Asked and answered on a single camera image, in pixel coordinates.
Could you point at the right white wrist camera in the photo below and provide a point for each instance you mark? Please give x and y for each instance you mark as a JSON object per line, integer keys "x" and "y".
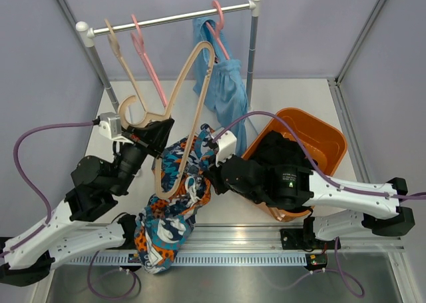
{"x": 224, "y": 145}

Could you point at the colourful patterned shorts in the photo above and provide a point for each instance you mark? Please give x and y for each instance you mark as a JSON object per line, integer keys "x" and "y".
{"x": 164, "y": 225}

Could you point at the white clothes rack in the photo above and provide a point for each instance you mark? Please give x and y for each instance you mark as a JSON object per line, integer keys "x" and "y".
{"x": 87, "y": 35}

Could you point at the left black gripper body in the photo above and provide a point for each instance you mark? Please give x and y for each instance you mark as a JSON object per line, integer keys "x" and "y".
{"x": 144, "y": 140}

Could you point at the light blue shorts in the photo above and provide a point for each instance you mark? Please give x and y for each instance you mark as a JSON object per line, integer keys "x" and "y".
{"x": 226, "y": 95}

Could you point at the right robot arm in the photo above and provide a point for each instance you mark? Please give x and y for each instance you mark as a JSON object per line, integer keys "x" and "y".
{"x": 363, "y": 206}

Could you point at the white slotted cable duct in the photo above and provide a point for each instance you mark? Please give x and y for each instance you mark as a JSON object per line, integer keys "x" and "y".
{"x": 205, "y": 259}

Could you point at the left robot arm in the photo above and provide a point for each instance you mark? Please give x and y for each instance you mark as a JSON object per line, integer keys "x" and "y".
{"x": 32, "y": 255}

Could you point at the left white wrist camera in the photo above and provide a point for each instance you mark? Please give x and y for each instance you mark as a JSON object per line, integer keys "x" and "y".
{"x": 109, "y": 126}

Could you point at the pink plastic hanger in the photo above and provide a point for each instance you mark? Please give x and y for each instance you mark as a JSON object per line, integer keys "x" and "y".
{"x": 138, "y": 42}
{"x": 218, "y": 28}

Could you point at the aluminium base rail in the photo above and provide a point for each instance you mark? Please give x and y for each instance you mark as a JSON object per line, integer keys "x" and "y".
{"x": 265, "y": 238}

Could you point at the beige wooden hanger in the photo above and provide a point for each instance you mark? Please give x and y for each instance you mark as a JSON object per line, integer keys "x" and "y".
{"x": 188, "y": 115}
{"x": 115, "y": 47}

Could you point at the orange plastic basket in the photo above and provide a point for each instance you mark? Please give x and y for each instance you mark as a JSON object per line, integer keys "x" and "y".
{"x": 325, "y": 143}

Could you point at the black shorts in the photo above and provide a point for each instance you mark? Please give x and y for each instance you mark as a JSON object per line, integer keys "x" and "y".
{"x": 275, "y": 150}

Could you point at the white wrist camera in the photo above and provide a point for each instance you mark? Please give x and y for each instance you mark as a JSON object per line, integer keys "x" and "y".
{"x": 224, "y": 145}
{"x": 109, "y": 126}

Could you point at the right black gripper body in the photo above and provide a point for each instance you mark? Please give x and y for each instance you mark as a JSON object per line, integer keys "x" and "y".
{"x": 219, "y": 186}

